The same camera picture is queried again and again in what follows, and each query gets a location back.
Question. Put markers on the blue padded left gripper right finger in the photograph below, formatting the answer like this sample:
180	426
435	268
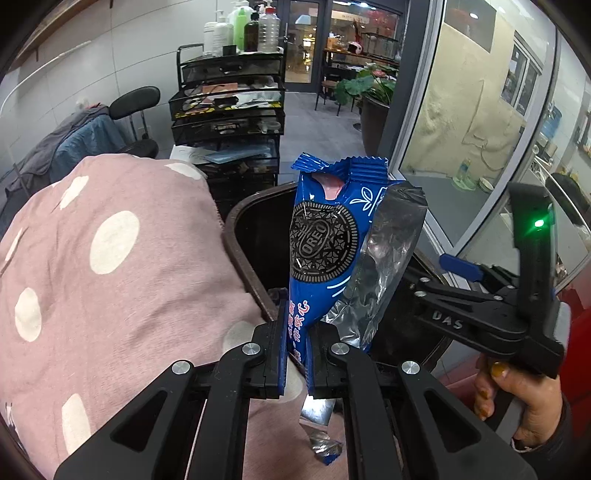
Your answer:
309	361

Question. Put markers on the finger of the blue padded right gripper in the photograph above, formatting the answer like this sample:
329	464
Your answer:
463	268

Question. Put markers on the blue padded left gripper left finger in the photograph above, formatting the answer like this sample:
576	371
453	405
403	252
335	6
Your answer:
282	362

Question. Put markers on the blue oreo wrapper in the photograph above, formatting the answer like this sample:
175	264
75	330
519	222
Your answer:
352	235

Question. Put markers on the person's right hand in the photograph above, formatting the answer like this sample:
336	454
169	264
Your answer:
541	395

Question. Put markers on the pink polka dot blanket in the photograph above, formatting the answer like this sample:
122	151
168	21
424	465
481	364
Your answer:
108	277

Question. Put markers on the potted green plant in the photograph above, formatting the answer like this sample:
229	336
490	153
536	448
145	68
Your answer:
374	87

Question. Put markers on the black metal trolley rack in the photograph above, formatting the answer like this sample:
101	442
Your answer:
229	112

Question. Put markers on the massage bed with blue sheets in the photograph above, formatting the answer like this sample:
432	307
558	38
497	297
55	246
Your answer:
85	133

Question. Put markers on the clear plastic bottle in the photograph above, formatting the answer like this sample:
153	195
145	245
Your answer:
269	28

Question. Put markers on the green pump bottle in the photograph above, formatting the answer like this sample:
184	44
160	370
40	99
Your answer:
238	18

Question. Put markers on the white arc floor lamp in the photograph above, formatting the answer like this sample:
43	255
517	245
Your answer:
40	69

